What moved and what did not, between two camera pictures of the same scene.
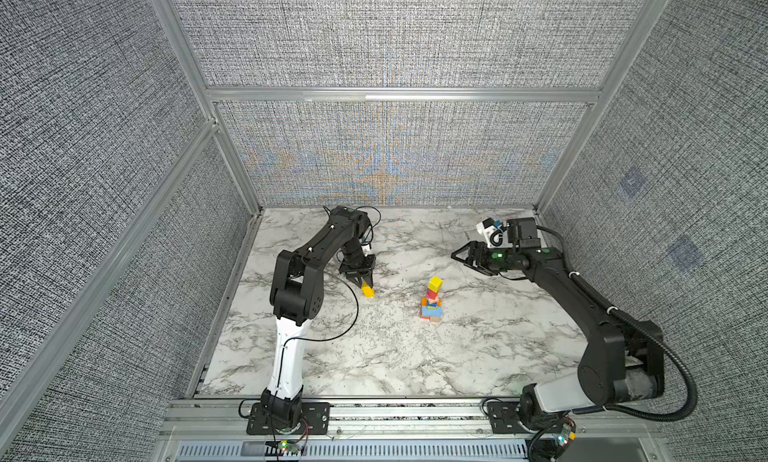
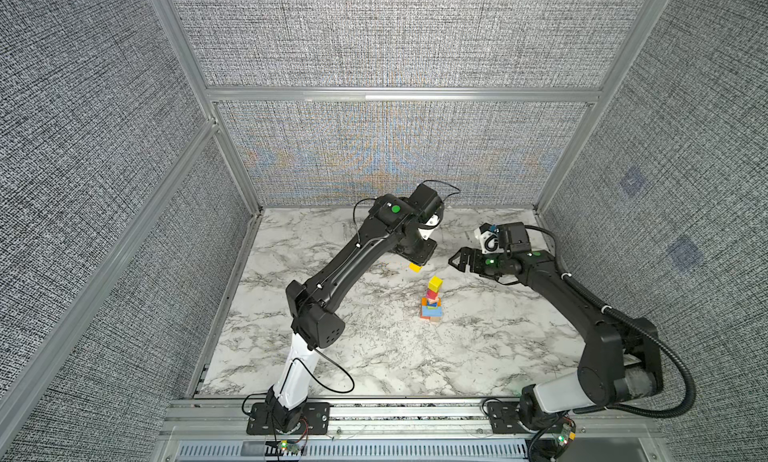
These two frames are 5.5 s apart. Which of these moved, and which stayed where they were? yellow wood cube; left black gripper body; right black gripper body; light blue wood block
Moved: left black gripper body
Stayed: right black gripper body; light blue wood block; yellow wood cube
